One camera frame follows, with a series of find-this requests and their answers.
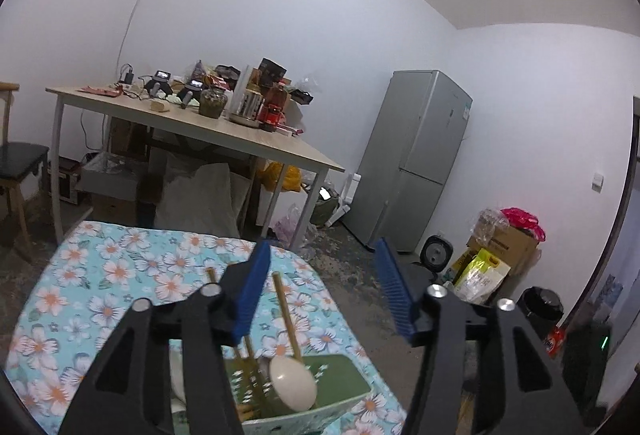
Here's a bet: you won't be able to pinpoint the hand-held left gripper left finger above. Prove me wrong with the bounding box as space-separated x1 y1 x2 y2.
59 239 273 435

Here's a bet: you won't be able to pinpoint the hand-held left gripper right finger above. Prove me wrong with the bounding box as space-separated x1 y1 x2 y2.
374 236 587 435

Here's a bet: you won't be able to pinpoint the bundle of wooden chopsticks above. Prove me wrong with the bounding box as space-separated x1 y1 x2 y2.
206 267 306 423

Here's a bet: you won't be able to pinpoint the green plastic utensil holder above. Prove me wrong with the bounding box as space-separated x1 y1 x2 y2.
167 340 373 435

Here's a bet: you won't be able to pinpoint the small red packet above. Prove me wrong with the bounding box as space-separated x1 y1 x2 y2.
547 327 567 357

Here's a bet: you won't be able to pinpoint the black rice cooker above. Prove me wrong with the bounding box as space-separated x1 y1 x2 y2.
419 235 455 275

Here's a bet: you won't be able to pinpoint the black bin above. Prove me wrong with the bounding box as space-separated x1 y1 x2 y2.
516 286 565 341

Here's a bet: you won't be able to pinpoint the pink plastic bag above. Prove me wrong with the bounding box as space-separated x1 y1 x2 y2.
274 205 313 248

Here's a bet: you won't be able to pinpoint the yellow printed package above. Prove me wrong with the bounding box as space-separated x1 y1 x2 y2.
452 247 512 307

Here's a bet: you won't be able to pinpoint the white sack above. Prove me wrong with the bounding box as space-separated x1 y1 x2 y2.
154 152 252 240

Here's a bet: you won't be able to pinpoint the green bag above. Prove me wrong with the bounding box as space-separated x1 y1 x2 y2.
310 185 342 226

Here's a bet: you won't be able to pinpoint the clear plastic wrap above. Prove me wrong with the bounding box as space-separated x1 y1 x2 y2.
472 210 506 237

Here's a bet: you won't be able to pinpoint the brown cardboard box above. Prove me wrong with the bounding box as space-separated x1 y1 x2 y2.
467 225 542 277

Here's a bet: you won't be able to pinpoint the blue floral tablecloth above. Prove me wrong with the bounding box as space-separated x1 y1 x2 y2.
5 220 408 435

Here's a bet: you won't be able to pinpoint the yellow plastic bag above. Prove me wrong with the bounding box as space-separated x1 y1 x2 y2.
260 160 303 193

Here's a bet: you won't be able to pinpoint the silver fridge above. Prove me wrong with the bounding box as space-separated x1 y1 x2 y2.
342 69 473 253

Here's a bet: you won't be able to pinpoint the bright pink bag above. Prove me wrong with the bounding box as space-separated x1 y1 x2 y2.
500 208 547 241

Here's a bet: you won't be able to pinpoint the wooden table white legs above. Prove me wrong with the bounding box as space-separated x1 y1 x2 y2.
46 85 347 246

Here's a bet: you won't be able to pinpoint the red jar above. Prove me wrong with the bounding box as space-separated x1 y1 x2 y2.
259 104 286 132

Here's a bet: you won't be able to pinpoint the white open box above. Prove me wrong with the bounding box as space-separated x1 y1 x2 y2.
80 152 147 202

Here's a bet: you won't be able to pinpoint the metal canister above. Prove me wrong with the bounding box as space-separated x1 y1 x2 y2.
230 90 264 127

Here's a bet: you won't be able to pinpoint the glass jar of pickles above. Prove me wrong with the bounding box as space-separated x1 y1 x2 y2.
199 85 229 119

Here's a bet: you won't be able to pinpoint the orange oil bottle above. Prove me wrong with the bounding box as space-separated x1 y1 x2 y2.
262 82 292 116

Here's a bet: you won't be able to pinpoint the black handheld device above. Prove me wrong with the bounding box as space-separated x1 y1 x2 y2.
140 70 174 99
177 80 204 109

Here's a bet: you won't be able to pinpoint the metal case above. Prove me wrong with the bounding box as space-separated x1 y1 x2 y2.
50 158 82 206

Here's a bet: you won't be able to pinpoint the dark printed box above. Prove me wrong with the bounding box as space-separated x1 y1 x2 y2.
255 58 289 88

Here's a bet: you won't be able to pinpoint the wooden chair black seat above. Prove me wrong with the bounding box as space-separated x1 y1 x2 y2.
0 82 51 263

